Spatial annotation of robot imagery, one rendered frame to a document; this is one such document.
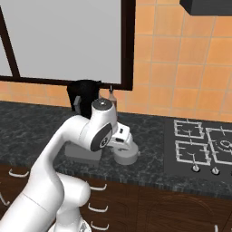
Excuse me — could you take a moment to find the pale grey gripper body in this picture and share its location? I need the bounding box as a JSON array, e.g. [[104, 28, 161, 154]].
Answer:
[[108, 140, 140, 167]]

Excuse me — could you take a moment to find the black blender with grey base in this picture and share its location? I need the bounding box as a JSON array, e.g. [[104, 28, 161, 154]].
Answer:
[[63, 79, 103, 162]]

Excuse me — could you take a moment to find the dark wood drawer front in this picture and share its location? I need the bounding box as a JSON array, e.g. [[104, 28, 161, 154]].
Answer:
[[81, 196, 140, 220], [81, 216, 139, 232], [0, 163, 42, 189], [85, 178, 140, 201]]

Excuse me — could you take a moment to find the brown bottle with black cap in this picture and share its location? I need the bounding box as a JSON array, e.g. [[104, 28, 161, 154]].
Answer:
[[108, 84, 118, 109]]

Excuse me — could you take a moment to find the black hob with grey grates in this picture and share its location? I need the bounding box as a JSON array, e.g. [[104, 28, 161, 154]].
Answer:
[[163, 117, 232, 184]]

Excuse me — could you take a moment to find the dark wood cupboard door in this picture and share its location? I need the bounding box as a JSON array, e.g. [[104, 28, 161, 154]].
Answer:
[[137, 184, 226, 232]]

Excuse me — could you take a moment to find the dark framed window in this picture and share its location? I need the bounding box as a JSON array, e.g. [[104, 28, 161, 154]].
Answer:
[[0, 0, 137, 92]]

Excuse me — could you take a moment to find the dark grey range hood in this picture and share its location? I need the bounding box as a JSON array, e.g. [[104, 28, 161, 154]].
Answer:
[[179, 0, 232, 17]]

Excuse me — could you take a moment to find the curved silver drawer handle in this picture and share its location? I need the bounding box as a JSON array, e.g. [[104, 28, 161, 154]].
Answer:
[[0, 191, 11, 208], [90, 221, 111, 232], [8, 168, 30, 179], [90, 183, 108, 192], [87, 202, 110, 214]]

